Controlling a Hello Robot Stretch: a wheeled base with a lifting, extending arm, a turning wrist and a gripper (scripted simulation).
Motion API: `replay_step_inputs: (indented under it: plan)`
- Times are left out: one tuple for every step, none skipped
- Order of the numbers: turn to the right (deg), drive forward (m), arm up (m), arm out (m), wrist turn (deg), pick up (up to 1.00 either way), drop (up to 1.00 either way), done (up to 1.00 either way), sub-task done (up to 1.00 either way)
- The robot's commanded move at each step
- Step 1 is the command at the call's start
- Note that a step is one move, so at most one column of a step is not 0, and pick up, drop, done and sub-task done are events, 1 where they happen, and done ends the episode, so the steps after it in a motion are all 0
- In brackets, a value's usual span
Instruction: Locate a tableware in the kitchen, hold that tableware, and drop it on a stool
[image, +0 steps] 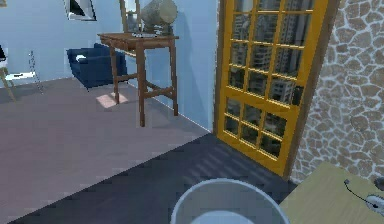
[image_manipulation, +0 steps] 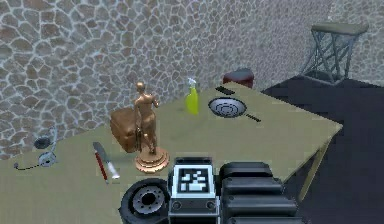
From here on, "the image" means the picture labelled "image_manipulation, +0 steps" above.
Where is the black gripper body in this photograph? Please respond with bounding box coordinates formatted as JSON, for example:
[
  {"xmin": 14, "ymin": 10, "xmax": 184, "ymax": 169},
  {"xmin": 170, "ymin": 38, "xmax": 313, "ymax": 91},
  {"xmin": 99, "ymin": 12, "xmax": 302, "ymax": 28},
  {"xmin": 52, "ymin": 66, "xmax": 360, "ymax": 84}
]
[{"xmin": 118, "ymin": 177, "xmax": 172, "ymax": 224}]

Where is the dark red stool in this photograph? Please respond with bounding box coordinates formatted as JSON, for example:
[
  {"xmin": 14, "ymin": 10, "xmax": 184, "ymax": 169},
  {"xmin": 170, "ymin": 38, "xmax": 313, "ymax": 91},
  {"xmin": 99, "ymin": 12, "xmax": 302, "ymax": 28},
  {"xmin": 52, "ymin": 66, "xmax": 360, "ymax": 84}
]
[{"xmin": 222, "ymin": 68, "xmax": 255, "ymax": 89}]

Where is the grey metal stool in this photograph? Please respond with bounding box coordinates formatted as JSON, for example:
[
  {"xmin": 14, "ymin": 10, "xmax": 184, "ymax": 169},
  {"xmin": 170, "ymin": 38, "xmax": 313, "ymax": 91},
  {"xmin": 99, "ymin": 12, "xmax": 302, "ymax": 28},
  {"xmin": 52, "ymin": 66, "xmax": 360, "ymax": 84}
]
[{"xmin": 299, "ymin": 22, "xmax": 370, "ymax": 86}]

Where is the red pencil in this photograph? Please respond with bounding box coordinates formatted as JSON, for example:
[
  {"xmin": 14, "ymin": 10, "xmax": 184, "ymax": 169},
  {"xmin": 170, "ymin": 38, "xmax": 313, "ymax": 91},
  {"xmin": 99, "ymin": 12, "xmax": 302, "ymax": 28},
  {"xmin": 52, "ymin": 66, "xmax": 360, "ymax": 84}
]
[{"xmin": 94, "ymin": 150, "xmax": 110, "ymax": 184}]

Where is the silver knife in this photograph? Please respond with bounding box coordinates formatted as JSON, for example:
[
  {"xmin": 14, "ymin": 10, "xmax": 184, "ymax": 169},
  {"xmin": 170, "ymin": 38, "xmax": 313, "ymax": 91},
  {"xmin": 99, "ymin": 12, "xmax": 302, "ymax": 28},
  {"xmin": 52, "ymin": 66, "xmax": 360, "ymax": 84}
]
[{"xmin": 92, "ymin": 141, "xmax": 121, "ymax": 180}]

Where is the brown bread loaf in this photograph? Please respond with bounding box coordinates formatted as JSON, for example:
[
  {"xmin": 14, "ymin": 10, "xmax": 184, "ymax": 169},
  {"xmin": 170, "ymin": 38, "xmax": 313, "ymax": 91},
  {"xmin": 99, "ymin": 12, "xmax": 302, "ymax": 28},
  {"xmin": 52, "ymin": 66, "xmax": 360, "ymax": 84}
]
[{"xmin": 109, "ymin": 107, "xmax": 140, "ymax": 154}]

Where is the bronze human statue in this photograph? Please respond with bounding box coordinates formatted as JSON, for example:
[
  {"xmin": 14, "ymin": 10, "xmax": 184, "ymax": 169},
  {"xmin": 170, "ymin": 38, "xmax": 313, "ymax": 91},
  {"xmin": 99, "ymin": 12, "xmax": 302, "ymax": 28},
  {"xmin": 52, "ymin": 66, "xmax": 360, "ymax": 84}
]
[{"xmin": 133, "ymin": 81, "xmax": 171, "ymax": 175}]

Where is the olive green table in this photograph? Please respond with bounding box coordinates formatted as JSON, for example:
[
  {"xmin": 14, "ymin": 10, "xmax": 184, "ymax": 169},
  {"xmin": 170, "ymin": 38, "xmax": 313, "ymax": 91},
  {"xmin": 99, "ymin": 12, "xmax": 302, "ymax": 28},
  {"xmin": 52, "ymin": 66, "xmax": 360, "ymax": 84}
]
[{"xmin": 0, "ymin": 82, "xmax": 344, "ymax": 224}]

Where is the grey headset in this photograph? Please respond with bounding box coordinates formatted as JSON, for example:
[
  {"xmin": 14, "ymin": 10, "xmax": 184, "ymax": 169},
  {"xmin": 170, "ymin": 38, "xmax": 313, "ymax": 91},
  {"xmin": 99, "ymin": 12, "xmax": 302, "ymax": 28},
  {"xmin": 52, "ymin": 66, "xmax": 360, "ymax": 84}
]
[{"xmin": 13, "ymin": 125, "xmax": 59, "ymax": 171}]

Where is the yellow green spray bottle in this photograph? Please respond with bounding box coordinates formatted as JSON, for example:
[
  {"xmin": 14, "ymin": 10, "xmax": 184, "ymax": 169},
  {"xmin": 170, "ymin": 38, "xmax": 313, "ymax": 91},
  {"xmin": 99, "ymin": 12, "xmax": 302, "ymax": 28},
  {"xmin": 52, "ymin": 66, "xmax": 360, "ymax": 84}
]
[{"xmin": 184, "ymin": 77, "xmax": 200, "ymax": 116}]

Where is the grey frying pan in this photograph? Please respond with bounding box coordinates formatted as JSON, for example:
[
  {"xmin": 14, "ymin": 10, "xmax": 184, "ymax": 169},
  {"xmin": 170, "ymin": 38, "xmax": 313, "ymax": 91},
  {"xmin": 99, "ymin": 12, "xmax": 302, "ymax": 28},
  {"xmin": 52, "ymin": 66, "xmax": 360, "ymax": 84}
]
[{"xmin": 208, "ymin": 97, "xmax": 262, "ymax": 123}]

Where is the black remote control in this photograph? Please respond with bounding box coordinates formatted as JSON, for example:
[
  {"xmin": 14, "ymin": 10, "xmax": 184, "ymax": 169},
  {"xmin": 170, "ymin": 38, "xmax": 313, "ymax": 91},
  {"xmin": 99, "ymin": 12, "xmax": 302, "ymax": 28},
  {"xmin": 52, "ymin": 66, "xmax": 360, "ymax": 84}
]
[{"xmin": 215, "ymin": 85, "xmax": 236, "ymax": 96}]

